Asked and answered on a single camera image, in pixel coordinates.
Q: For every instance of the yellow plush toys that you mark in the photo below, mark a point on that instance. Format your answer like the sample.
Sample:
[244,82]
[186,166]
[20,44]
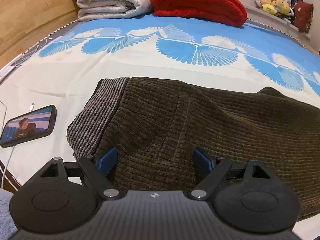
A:
[275,7]

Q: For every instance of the blue white patterned bedsheet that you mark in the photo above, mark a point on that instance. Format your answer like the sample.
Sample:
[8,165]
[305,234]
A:
[52,200]

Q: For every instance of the black smartphone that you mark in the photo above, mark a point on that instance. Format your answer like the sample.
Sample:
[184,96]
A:
[29,126]

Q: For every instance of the dark brown corduroy pants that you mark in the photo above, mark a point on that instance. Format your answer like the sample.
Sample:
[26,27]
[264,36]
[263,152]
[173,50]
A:
[155,124]

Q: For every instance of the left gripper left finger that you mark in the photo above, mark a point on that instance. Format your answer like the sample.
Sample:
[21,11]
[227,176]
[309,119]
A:
[96,170]

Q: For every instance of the red folded blanket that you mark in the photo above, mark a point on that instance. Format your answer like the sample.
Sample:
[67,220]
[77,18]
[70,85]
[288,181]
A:
[228,12]

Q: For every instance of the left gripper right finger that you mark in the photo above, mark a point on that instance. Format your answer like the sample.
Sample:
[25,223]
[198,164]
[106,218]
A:
[214,171]

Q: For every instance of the wooden headboard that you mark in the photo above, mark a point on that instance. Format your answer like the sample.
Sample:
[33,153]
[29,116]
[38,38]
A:
[25,22]

